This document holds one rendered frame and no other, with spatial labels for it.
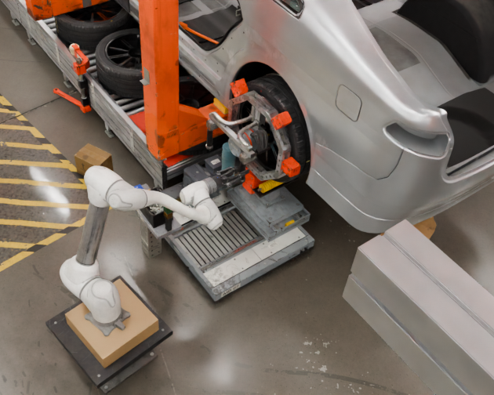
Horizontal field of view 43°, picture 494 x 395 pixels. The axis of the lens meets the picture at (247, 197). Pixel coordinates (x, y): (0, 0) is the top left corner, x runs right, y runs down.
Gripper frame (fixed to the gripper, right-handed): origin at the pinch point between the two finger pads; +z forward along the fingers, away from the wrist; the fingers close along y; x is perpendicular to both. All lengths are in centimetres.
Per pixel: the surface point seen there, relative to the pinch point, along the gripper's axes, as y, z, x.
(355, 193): 59, 31, 16
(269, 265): 23, 12, -75
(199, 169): -49, 4, -42
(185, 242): -25, -23, -77
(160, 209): -20, -44, -27
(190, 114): -62, 5, -4
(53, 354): 0, -130, -83
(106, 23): -225, 28, -32
